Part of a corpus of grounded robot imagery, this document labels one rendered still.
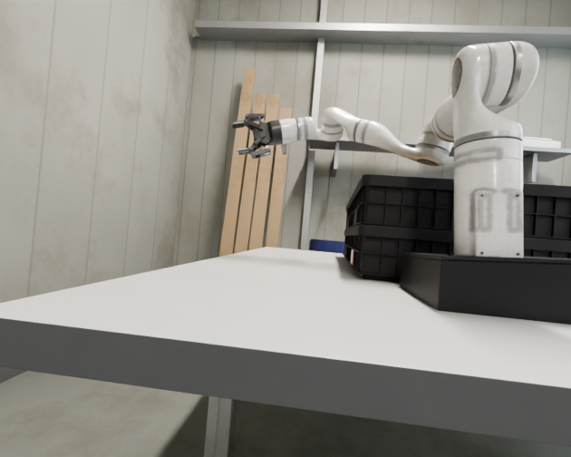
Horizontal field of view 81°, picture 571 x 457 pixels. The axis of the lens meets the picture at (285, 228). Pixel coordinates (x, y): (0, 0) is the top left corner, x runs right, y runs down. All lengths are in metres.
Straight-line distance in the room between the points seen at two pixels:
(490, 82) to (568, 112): 3.33
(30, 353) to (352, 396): 0.25
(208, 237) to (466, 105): 2.91
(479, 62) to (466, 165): 0.15
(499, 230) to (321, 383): 0.38
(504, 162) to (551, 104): 3.32
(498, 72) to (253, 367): 0.53
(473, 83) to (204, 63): 3.28
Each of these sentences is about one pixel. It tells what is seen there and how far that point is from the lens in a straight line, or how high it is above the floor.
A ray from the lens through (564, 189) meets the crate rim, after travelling 0.88.
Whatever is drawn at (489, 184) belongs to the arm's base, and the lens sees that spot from 0.57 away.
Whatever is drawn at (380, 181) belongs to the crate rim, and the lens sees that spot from 0.76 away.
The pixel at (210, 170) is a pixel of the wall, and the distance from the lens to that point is 3.36.
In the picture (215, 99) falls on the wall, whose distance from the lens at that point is 3.54.
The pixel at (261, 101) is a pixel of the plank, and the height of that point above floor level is 1.96.
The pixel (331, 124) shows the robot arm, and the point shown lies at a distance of 1.10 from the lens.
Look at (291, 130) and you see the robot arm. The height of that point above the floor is 1.10.
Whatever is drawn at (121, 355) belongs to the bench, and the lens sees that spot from 0.31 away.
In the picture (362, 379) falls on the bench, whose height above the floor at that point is 0.69.
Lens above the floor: 0.79
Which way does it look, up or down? 1 degrees up
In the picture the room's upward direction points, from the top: 5 degrees clockwise
